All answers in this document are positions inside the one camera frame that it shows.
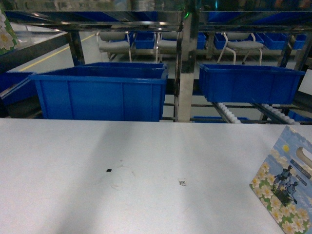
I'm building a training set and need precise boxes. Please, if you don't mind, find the blue crate lower front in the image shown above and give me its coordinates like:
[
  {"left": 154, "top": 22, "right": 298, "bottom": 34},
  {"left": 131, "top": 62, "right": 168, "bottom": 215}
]
[{"left": 29, "top": 62, "right": 168, "bottom": 122}]

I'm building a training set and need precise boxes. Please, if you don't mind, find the steel rack upright post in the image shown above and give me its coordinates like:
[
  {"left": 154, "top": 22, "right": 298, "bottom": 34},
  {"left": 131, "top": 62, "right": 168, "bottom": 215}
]
[{"left": 174, "top": 10, "right": 199, "bottom": 122}]

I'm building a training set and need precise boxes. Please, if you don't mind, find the blue crate lower right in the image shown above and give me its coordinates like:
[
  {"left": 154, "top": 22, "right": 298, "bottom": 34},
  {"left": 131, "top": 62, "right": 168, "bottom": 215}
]
[{"left": 199, "top": 64, "right": 305, "bottom": 104}]

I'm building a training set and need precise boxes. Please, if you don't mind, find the grey chair right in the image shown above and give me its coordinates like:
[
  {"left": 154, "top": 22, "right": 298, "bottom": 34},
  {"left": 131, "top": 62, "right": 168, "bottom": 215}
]
[{"left": 217, "top": 32, "right": 264, "bottom": 65}]

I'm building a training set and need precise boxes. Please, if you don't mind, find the flower gift bag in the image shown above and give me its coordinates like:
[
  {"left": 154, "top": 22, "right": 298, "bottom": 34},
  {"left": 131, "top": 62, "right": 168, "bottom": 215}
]
[
  {"left": 0, "top": 6, "right": 20, "bottom": 55},
  {"left": 250, "top": 126, "right": 312, "bottom": 234}
]

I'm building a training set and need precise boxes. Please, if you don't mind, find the blue crate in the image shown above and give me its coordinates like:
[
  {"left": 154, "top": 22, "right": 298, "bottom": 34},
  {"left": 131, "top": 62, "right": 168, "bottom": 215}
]
[
  {"left": 29, "top": 62, "right": 168, "bottom": 122},
  {"left": 199, "top": 64, "right": 305, "bottom": 104}
]

